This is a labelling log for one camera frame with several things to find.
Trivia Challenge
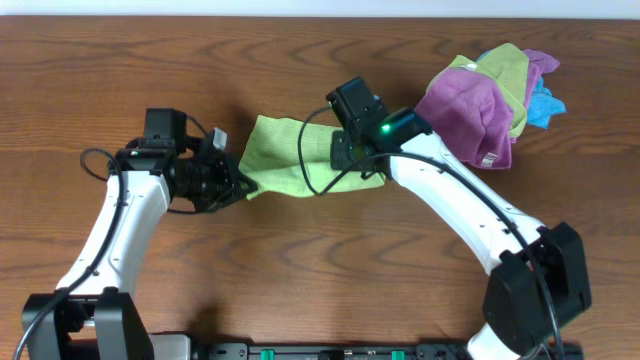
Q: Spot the green cloth in pile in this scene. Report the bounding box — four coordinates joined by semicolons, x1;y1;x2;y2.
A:
415;43;529;143

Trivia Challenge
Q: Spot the light green microfiber cloth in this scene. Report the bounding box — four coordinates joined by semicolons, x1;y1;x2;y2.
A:
238;114;387;201

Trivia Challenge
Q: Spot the blue microfiber cloth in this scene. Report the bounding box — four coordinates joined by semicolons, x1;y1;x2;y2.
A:
463;43;566;138

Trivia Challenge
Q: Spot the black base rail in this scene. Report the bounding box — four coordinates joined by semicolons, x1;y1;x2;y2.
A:
192;342;472;360

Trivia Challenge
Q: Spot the purple microfiber cloth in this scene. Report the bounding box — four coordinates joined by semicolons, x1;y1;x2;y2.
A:
415;43;566;170

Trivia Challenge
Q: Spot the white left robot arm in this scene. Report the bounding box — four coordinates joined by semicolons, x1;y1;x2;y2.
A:
13;149;257;359

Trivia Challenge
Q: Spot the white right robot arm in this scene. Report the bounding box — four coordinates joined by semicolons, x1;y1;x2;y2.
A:
333;106;592;359

